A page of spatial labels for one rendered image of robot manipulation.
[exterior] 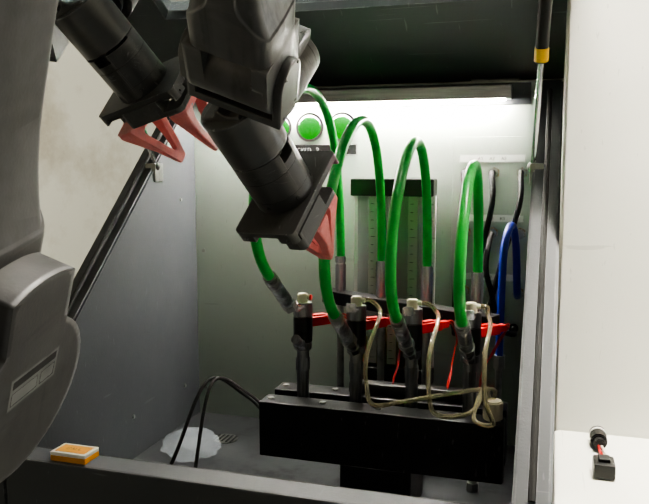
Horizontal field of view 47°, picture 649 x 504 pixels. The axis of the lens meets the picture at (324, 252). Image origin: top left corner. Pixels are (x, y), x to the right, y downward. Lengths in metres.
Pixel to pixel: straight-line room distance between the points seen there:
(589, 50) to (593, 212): 0.22
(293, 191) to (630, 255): 0.52
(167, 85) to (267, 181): 0.18
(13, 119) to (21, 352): 0.09
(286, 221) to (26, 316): 0.39
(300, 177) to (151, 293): 0.69
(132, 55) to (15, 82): 0.49
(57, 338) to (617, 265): 0.80
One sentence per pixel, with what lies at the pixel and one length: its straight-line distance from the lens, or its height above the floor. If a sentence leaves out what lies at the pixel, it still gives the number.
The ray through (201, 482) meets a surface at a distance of 0.91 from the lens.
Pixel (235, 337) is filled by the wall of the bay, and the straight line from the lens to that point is 1.44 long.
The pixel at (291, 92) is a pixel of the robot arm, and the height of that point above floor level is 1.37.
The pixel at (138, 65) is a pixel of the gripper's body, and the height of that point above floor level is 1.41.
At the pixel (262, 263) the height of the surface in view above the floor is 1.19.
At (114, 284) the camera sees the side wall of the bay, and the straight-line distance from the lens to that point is 1.20.
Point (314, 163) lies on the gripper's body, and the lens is 0.69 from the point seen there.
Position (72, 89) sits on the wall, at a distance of 3.03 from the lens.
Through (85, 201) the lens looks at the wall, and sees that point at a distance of 3.06.
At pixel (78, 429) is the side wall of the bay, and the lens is 1.17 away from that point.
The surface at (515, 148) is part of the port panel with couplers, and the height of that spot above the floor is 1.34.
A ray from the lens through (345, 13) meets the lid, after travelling 1.21.
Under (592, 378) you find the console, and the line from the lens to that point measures 1.01.
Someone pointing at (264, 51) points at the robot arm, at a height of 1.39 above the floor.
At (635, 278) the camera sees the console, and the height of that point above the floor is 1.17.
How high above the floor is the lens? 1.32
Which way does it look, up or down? 7 degrees down
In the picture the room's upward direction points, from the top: straight up
